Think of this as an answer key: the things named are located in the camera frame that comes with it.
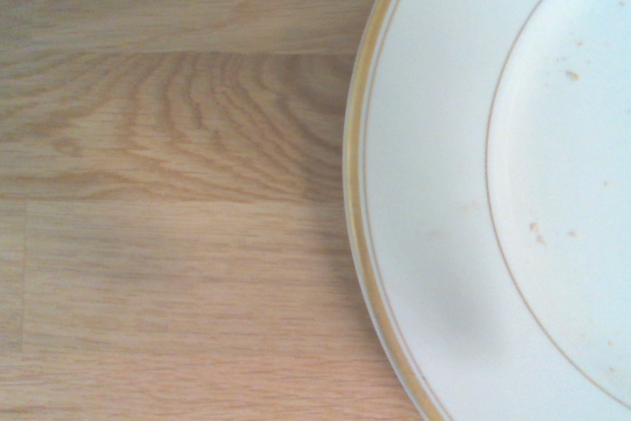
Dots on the white plate with gold rim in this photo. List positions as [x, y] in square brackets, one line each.
[443, 169]

